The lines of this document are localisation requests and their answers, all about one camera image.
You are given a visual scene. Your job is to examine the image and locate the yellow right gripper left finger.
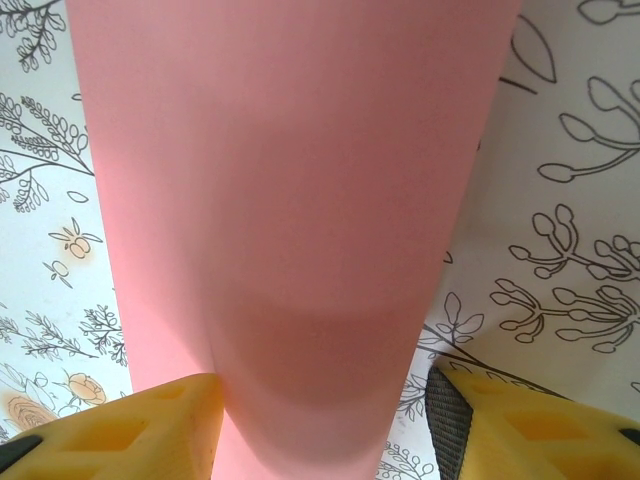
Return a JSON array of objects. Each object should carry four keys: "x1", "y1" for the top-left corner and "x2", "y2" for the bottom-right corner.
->
[{"x1": 0, "y1": 372, "x2": 225, "y2": 480}]

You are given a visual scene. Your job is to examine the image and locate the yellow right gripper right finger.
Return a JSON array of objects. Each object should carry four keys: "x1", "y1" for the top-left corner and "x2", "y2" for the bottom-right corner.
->
[{"x1": 425, "y1": 366, "x2": 640, "y2": 480}]

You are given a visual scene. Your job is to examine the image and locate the pink cloth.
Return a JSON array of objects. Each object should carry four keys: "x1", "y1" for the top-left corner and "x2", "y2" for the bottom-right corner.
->
[{"x1": 66, "y1": 0, "x2": 524, "y2": 480}]

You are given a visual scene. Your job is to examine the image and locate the floral patterned table cover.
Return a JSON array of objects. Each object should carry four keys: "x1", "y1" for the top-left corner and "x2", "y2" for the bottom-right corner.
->
[{"x1": 0, "y1": 0, "x2": 640, "y2": 480}]

